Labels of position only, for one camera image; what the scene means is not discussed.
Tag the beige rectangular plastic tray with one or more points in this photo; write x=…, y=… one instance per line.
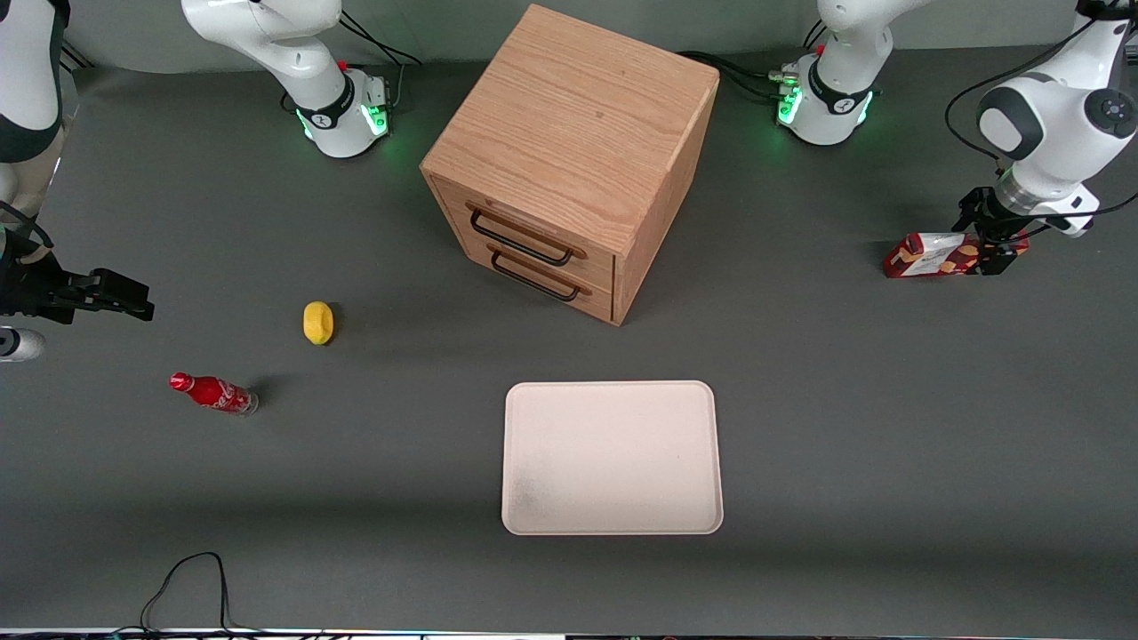
x=612, y=458

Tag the red cola bottle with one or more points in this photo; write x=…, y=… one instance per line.
x=213, y=392

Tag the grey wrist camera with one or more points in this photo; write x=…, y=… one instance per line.
x=18, y=345
x=1077, y=220

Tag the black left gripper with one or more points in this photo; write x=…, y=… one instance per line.
x=985, y=216

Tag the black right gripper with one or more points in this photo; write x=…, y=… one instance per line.
x=36, y=289

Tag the wooden two-drawer cabinet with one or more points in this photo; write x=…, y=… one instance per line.
x=569, y=133

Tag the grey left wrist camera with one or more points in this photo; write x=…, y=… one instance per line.
x=1077, y=220

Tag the yellow lemon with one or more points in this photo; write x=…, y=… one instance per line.
x=318, y=322

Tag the red tartan shortbread cookie box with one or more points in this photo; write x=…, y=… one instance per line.
x=929, y=255

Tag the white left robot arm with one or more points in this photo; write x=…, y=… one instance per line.
x=1058, y=116

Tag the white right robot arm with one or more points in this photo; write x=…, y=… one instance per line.
x=267, y=36

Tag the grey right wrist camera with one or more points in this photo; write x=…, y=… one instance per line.
x=18, y=345

